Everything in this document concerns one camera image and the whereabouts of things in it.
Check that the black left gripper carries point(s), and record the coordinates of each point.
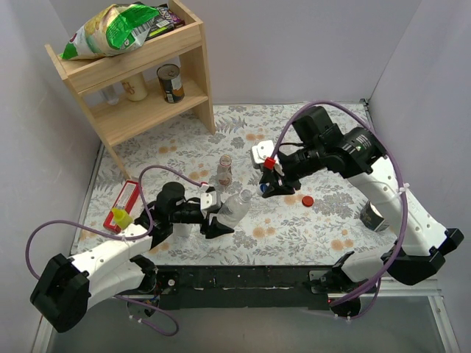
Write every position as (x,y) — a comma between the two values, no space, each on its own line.
(207,218)

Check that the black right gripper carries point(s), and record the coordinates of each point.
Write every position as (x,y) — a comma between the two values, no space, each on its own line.
(276,176)

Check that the clear plastic bottle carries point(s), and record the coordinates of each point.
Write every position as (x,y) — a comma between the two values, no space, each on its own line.
(235,208)

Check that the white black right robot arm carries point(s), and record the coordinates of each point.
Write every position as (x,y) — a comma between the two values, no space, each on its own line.
(357,156)

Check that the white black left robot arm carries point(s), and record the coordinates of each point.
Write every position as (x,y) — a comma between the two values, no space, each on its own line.
(70,286)

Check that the white bottle black cap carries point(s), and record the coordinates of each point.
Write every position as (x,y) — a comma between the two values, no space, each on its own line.
(182,230)

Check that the small glass bottle red rim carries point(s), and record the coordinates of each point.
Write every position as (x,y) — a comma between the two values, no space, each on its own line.
(224,170)

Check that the yellow cap bottle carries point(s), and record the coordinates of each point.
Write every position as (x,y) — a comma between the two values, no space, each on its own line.
(121,218)

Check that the red snack box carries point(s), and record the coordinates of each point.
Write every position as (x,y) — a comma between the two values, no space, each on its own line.
(126,199)

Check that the dark food can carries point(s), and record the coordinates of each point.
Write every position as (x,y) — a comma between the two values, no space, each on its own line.
(171,83)

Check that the cream jar on shelf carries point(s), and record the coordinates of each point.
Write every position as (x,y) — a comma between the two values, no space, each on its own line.
(135,87)

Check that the wooden shelf unit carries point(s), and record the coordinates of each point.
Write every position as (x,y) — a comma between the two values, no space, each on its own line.
(115,124)

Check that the clear glass on shelf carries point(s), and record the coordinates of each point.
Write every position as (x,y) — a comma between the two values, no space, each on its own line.
(110,95)

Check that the dark purple snack box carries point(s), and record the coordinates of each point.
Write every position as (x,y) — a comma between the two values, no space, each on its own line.
(166,21)

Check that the green chip bag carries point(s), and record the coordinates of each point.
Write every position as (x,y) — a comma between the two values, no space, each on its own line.
(118,29)

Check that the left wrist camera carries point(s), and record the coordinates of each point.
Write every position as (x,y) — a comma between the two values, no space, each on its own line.
(210,199)

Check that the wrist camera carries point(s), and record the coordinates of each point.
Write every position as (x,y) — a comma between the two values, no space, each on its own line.
(260,152)
(210,199)

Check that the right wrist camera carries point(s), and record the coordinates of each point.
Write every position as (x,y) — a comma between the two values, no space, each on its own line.
(260,152)

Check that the aluminium frame rail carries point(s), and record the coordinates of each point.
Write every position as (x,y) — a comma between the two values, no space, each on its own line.
(417,316)

